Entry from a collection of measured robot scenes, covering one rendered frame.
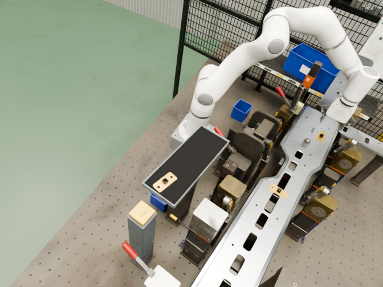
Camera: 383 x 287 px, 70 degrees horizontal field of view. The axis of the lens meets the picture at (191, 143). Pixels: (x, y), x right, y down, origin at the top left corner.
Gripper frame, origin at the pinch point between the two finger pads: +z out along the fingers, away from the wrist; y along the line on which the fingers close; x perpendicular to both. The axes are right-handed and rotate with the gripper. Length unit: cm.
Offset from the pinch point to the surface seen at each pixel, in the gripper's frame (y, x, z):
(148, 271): -27, -106, 2
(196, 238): -22, -83, 16
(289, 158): -7.8, -25.8, 9.4
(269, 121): -23.6, -31.8, -9.4
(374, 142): 25.0, 16.7, 9.4
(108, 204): -69, -86, 39
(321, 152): 3.5, -11.3, 9.4
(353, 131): 13.3, 17.2, 9.4
